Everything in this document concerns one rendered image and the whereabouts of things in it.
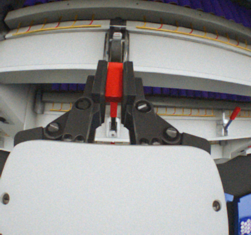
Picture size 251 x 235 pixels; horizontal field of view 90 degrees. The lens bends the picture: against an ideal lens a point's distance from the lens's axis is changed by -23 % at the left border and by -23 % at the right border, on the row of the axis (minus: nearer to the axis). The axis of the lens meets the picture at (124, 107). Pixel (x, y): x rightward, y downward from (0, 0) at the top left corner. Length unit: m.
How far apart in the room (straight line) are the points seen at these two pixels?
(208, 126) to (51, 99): 0.37
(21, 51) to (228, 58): 0.27
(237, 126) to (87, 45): 0.42
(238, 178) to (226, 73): 0.70
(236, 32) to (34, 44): 0.27
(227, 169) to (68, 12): 0.82
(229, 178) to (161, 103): 0.59
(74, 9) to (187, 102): 0.29
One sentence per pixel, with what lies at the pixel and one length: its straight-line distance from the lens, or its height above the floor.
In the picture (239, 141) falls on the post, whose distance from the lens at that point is 0.60.
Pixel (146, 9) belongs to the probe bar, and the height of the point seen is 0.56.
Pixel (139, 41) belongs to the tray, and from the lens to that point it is 0.19.
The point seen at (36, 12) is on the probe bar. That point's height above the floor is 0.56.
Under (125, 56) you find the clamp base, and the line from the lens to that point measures 0.16.
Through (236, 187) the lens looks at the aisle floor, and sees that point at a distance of 0.86.
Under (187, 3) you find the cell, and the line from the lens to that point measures 0.24.
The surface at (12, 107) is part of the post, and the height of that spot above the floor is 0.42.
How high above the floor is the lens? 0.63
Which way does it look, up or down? 57 degrees down
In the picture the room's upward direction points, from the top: 8 degrees clockwise
